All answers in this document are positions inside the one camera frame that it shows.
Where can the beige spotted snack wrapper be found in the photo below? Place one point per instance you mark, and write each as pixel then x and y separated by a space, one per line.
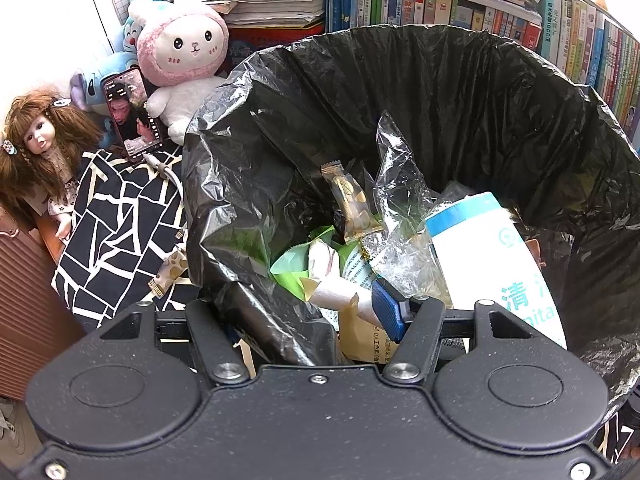
pixel 170 270

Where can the brown ribbed suitcase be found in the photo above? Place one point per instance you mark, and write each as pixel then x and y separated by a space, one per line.
pixel 30 310

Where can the smartphone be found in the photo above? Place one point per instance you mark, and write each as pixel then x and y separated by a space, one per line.
pixel 132 115

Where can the white blue tissue pack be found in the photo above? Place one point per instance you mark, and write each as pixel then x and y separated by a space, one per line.
pixel 480 260

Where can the clear plastic wrap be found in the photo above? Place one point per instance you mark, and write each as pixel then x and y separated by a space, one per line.
pixel 400 185

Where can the black white patterned cloth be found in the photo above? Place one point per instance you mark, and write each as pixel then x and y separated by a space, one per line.
pixel 115 240

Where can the brown-haired doll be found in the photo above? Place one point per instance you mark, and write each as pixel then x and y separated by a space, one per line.
pixel 37 135

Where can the green snack bag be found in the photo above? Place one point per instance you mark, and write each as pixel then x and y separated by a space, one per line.
pixel 290 270

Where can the red blue box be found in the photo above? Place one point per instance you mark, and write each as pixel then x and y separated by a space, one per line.
pixel 260 42

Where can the blue plush with purple ears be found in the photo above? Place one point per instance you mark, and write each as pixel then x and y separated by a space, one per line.
pixel 90 85

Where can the black trash bin with bag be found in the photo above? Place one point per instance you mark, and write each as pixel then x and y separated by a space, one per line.
pixel 450 90

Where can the brown paper packet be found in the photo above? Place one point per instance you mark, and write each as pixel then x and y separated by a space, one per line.
pixel 367 340

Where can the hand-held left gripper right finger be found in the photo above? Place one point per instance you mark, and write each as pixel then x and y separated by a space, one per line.
pixel 387 310

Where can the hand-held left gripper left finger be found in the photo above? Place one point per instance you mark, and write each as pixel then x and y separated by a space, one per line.
pixel 210 330

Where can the gold snack wrapper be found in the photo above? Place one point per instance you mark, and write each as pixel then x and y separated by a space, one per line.
pixel 352 205

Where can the pink white bunny plush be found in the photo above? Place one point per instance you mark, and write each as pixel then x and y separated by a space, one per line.
pixel 180 45

